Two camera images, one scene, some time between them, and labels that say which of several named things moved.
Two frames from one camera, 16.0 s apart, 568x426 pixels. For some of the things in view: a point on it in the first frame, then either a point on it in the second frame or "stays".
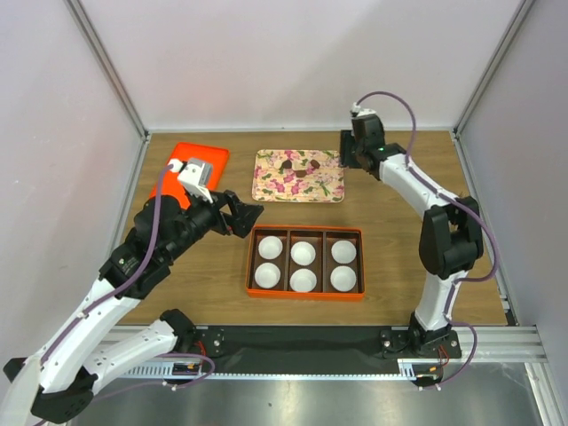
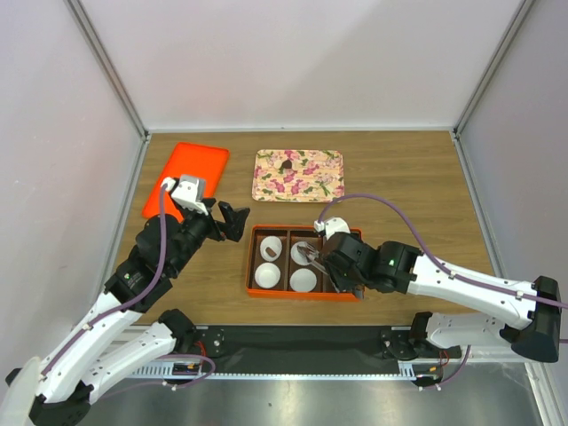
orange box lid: (171, 185) stays
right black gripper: (346, 155) → (346, 285)
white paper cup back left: (270, 247) stays
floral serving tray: (297, 176) stays
